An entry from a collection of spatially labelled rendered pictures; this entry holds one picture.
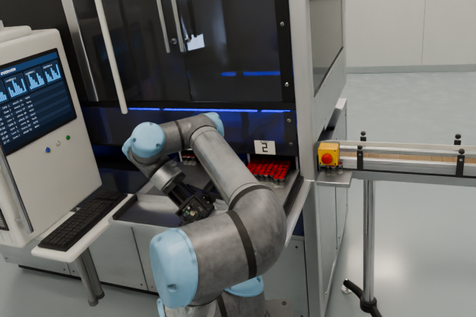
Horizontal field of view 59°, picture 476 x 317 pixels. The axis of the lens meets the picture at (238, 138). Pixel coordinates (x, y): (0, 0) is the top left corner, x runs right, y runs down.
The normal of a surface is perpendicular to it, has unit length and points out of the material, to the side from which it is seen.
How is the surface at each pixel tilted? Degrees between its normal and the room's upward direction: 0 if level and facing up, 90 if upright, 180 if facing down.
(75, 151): 90
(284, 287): 90
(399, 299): 0
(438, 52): 90
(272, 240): 68
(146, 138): 51
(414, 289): 0
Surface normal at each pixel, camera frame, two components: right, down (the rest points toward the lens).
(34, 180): 0.93, 0.04
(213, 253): 0.21, -0.36
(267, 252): 0.53, 0.09
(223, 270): 0.36, 0.18
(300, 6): -0.35, 0.41
